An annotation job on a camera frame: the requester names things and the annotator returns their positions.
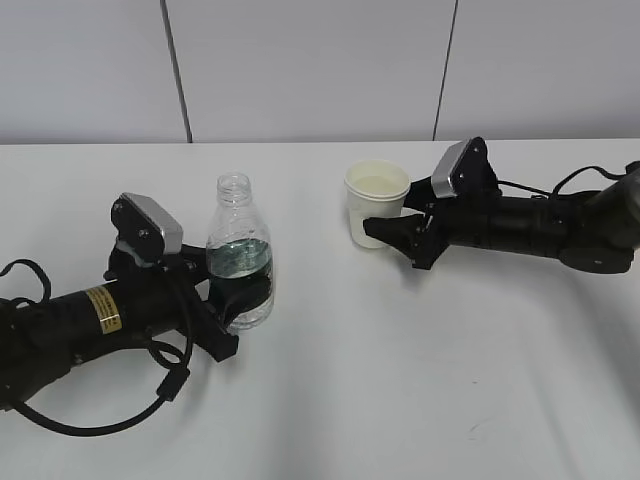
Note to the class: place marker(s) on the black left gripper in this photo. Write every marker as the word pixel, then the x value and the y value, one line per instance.
pixel 162 297

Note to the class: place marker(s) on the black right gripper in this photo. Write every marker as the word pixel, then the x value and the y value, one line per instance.
pixel 459 222

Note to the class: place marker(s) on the clear plastic water bottle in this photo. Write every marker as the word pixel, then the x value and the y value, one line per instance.
pixel 239 243

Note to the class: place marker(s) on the white paper cup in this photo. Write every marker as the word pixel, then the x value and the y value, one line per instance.
pixel 374 188

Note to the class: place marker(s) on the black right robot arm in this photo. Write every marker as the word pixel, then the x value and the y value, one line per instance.
pixel 594 231

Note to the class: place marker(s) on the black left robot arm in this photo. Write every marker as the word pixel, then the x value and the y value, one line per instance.
pixel 41 341

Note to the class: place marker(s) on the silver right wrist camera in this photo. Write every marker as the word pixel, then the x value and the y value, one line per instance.
pixel 464 171

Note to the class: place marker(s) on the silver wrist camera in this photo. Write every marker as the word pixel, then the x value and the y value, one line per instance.
pixel 464 171
pixel 145 230

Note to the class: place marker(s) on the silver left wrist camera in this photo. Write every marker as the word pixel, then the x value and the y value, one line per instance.
pixel 145 230

